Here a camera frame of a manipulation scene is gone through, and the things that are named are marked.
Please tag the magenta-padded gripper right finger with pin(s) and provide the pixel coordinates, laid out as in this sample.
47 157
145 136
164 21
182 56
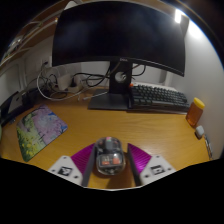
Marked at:
156 170

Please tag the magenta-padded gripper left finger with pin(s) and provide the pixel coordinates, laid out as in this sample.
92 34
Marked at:
65 170

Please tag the transparent computer mouse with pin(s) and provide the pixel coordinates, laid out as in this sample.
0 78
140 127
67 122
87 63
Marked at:
110 156

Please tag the floral print mouse pad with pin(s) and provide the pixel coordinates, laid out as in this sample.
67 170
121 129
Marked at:
38 130

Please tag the slim dark pen case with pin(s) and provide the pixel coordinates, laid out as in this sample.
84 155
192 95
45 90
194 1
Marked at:
208 146

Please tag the small grey earbud case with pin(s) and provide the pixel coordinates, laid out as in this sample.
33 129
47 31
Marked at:
199 131

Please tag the orange jar with yellow lid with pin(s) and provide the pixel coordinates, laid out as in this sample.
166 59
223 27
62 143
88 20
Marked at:
194 113

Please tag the black computer keyboard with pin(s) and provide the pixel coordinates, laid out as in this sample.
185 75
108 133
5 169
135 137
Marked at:
160 96

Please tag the silver mini computer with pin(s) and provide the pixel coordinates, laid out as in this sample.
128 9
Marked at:
16 103

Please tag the white power strip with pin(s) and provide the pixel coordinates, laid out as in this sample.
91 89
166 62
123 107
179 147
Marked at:
66 83

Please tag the black computer monitor with stand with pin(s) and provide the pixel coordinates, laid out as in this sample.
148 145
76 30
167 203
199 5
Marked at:
116 33

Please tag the white wall outlet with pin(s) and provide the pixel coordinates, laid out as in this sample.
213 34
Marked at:
46 62

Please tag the wooden wall shelf unit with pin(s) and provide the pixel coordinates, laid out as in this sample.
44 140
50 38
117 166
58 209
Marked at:
30 35

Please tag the white wall lamp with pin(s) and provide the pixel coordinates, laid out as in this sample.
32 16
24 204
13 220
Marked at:
178 16

